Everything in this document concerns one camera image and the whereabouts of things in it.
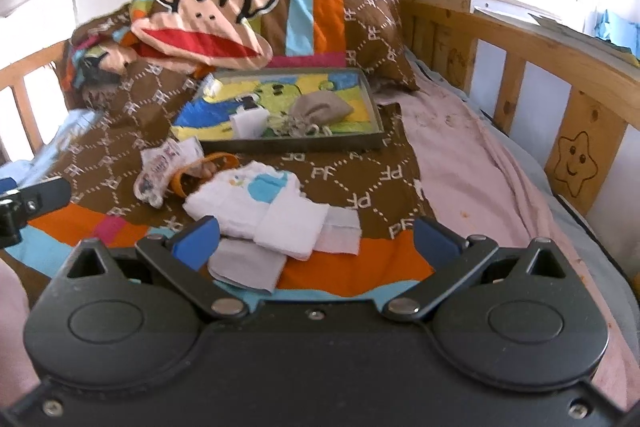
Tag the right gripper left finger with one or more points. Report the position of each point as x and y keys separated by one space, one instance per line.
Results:
x=178 y=259

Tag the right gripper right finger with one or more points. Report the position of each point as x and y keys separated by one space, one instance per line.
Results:
x=456 y=260

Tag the grey cloth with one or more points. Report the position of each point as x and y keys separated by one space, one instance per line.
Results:
x=246 y=265

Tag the orange fabric band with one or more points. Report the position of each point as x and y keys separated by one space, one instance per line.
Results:
x=186 y=180

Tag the white whale print towel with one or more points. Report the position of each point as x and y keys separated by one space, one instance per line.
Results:
x=239 y=198

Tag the white cloth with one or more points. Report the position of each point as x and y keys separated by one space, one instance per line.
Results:
x=296 y=227

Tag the white drawstring pouch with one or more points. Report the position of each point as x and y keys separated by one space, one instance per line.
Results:
x=250 y=120

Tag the beige drawstring pouch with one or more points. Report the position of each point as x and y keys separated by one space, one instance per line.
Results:
x=311 y=115

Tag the pink bed sheet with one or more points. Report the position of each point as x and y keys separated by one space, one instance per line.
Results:
x=478 y=181

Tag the grey tray with dinosaur picture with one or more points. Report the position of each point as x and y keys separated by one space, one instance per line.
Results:
x=207 y=116

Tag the wooden bed frame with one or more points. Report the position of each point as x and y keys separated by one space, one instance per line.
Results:
x=379 y=37

